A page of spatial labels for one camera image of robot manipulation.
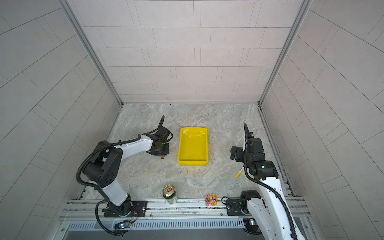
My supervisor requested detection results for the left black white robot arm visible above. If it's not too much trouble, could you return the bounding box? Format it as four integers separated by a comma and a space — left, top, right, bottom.
76, 126, 173, 217

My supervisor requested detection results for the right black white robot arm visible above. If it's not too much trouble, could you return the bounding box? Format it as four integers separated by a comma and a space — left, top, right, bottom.
230, 125, 305, 240

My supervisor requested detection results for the yellow plastic bin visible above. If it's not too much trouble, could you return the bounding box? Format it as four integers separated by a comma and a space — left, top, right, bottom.
177, 127, 209, 167

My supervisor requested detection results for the green drink can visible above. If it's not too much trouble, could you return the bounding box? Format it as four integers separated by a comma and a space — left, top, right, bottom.
163, 185, 178, 205

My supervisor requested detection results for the pink yellow flower toy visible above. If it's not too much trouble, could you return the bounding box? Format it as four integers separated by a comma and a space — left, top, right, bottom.
205, 194, 218, 207

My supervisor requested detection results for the right small circuit board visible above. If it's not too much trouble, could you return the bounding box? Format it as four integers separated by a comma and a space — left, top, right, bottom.
243, 219, 259, 235

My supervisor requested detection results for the small circuit board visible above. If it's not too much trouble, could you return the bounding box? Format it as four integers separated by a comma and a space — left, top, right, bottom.
243, 219, 259, 235
114, 221, 132, 230

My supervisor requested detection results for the left small circuit board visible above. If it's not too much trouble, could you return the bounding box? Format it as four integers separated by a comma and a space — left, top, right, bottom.
114, 221, 132, 230

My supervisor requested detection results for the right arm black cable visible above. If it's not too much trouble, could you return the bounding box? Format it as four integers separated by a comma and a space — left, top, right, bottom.
242, 122, 298, 240

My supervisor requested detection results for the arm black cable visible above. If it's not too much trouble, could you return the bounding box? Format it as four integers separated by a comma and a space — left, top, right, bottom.
95, 200, 133, 238
242, 122, 298, 240

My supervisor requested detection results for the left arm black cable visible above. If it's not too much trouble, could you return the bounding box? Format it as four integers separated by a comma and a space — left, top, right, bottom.
95, 200, 133, 238

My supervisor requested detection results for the aluminium mounting rail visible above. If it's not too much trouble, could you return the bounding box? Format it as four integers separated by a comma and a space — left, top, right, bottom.
58, 196, 311, 223

